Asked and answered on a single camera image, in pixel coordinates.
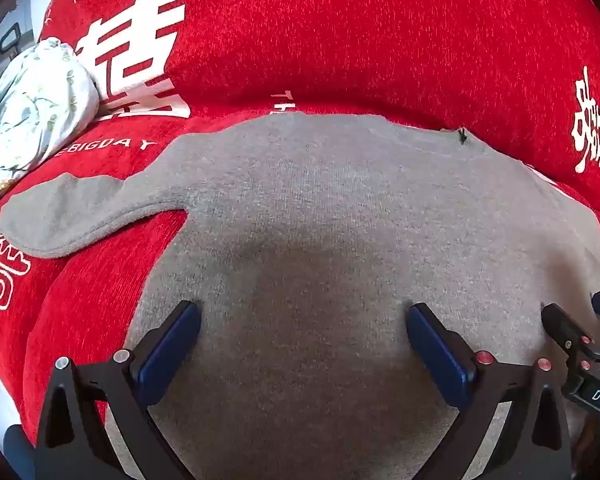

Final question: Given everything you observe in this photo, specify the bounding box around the red folded quilt roll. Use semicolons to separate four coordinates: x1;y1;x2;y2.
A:
42;0;600;211

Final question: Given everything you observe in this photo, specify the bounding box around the red wedding quilt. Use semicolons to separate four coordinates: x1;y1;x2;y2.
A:
0;102;600;449

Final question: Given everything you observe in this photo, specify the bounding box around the grey knit sweater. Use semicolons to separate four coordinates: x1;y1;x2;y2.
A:
0;112;600;480

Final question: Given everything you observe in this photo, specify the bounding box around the light floral crumpled cloth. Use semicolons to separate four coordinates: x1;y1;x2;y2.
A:
0;37;99;198

